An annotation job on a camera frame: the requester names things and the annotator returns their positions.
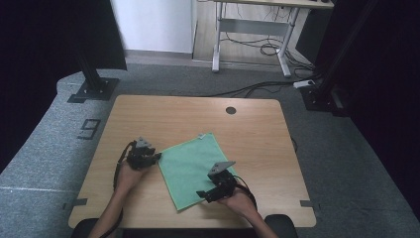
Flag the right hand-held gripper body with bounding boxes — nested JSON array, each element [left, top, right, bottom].
[[207, 161, 238, 199]]

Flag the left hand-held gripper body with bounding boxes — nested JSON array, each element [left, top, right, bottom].
[[126, 136, 157, 172]]

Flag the green cloth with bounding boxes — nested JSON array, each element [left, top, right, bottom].
[[157, 132, 239, 212]]

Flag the person's right hand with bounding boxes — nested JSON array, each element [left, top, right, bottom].
[[217, 192, 258, 218]]

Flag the person's left hand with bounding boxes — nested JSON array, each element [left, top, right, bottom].
[[116, 161, 150, 194]]

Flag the person's right leg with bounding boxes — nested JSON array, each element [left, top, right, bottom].
[[264, 213, 299, 238]]

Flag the person's leg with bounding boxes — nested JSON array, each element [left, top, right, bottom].
[[264, 213, 299, 238], [69, 217, 100, 238]]

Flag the grey tape strip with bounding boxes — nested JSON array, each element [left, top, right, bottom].
[[299, 199, 322, 211], [61, 197, 89, 211]]

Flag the black metal stand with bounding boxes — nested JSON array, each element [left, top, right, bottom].
[[67, 49, 121, 104], [301, 0, 379, 112]]

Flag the person's left leg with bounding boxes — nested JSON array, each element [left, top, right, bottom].
[[69, 217, 100, 238]]

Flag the white power strip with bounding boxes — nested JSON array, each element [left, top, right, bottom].
[[292, 79, 317, 89]]

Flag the black curtain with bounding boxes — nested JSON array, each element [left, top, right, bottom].
[[0, 0, 129, 174], [313, 0, 420, 220]]

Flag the black computer tower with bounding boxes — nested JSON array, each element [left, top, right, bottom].
[[295, 8, 329, 64]]

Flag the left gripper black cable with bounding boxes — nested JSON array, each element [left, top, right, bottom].
[[98, 141, 137, 238]]

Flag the black floor cables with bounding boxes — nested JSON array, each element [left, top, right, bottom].
[[201, 31, 322, 99]]

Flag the white metal desk frame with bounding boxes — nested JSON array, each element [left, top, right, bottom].
[[211, 0, 335, 78]]

